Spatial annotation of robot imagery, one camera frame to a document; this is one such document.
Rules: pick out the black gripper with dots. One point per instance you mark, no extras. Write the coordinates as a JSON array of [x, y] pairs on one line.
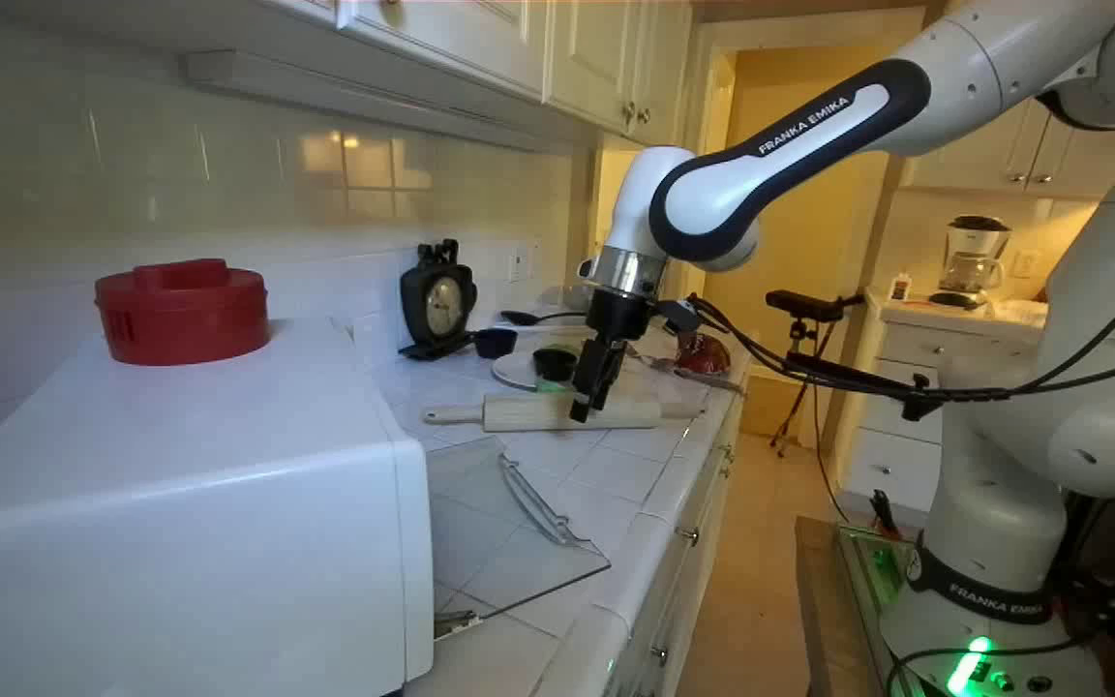
[[616, 330]]

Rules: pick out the robot base platform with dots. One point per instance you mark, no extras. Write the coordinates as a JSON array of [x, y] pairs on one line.
[[841, 604]]

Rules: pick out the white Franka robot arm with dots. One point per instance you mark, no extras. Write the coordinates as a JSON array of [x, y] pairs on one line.
[[970, 62]]

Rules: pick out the white toaster oven body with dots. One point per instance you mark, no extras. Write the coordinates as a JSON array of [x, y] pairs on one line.
[[196, 516]]

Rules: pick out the white round plate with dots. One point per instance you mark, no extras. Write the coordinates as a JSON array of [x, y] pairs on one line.
[[515, 374]]

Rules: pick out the black pan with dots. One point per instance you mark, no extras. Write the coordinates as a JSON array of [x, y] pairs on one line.
[[524, 313]]

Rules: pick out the red chip bag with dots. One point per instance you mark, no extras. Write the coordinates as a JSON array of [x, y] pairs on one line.
[[711, 356]]

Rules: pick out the black teapot shaped clock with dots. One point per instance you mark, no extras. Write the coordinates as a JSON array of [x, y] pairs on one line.
[[440, 302]]

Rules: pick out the white lower counter cabinets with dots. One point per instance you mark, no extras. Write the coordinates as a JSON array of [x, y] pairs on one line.
[[674, 582]]

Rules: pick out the white drawer cabinet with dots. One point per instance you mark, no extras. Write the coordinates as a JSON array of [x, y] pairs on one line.
[[901, 450]]

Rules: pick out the cream upper kitchen cabinets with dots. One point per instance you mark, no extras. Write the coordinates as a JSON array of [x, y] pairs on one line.
[[581, 51]]

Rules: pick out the blender with glass jar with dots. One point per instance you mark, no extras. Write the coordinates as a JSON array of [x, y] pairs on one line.
[[973, 251]]

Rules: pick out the red round plastic container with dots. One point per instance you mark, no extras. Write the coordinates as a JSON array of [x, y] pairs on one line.
[[178, 309]]

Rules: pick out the cream background wall cabinets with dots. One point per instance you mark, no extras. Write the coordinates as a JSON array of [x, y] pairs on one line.
[[1023, 157]]

